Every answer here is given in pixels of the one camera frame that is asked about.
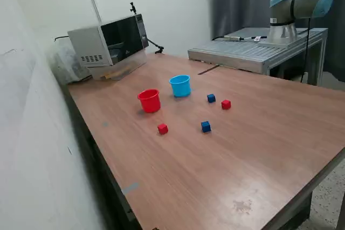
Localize black cable with gray connector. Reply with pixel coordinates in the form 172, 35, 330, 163
211, 34, 268, 42

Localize aluminium robot base table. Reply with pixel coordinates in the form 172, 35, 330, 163
188, 27, 329, 85

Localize blue plastic bin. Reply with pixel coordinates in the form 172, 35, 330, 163
169, 74, 192, 98

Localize dark flat strip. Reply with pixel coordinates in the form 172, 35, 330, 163
198, 65, 219, 75

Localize red plastic bin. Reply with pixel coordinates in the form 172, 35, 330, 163
137, 88, 162, 114

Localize silver blue-jointed robot arm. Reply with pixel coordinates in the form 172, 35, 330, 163
269, 0, 336, 47

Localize wooden sticks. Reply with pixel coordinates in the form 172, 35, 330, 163
101, 64, 133, 80

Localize gray tape strip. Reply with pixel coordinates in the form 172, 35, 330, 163
121, 182, 140, 196

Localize clear acrylic stand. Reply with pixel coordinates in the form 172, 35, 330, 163
87, 49, 148, 81

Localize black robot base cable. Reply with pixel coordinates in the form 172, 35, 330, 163
300, 17, 313, 83

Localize silver microwave oven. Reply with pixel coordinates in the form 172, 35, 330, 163
67, 13, 149, 67

